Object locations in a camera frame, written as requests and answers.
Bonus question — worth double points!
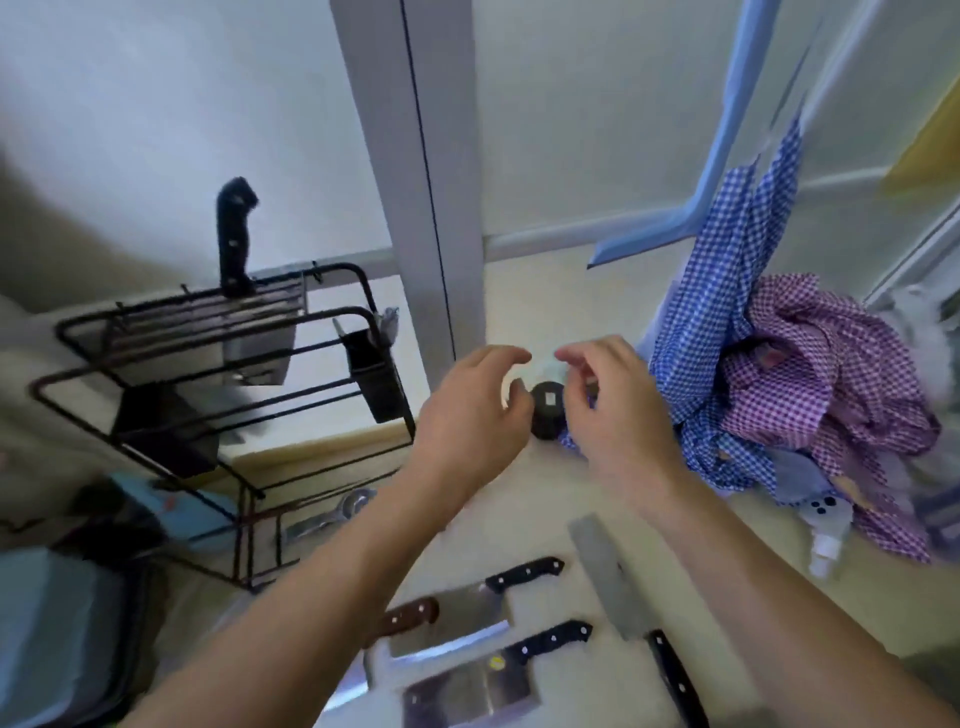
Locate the person's left hand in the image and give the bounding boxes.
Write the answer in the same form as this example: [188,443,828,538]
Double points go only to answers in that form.
[399,343,537,528]

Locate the person's right hand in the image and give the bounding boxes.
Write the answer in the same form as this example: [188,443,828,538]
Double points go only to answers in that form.
[553,334,695,530]

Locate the long narrow black-handled knife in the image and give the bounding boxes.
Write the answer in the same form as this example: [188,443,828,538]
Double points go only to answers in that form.
[566,513,711,728]

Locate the black handle cleaver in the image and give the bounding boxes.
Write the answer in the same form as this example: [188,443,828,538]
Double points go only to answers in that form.
[386,556,566,665]

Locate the brown wooden handle cleaver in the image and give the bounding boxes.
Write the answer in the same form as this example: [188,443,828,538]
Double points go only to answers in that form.
[365,596,442,648]

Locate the black metal knife rack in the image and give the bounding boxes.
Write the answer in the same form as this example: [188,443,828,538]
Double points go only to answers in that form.
[28,260,418,594]

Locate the person's left forearm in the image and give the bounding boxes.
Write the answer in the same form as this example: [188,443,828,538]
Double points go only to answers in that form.
[119,468,455,728]

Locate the person's right forearm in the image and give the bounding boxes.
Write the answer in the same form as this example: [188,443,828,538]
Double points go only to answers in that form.
[650,479,960,728]

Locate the black round jar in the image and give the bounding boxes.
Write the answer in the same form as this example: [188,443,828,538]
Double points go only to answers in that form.
[528,380,583,442]

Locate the black cutlery holder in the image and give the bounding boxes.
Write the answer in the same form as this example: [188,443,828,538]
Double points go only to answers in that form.
[333,318,412,425]
[112,382,223,481]

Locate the metal lemon squeezer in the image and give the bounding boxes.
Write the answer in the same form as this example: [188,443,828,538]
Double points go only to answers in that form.
[284,487,376,545]

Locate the blue checked cloth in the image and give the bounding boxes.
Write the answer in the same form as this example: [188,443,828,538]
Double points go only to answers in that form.
[558,112,808,496]

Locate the purple checked cloth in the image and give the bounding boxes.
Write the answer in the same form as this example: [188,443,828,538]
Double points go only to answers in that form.
[719,273,943,564]

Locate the small white bottle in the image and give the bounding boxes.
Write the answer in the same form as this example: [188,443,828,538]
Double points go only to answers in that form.
[794,491,856,583]

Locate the light blue hanger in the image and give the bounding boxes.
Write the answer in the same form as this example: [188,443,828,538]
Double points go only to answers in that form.
[587,0,785,269]

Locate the blue spray bottle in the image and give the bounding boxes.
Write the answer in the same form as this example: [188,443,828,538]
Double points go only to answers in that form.
[112,472,234,541]

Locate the yellow cloth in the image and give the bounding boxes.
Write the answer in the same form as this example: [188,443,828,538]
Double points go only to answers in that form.
[881,78,960,200]

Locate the light blue lidded container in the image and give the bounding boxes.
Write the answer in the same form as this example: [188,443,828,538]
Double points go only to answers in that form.
[0,547,144,728]

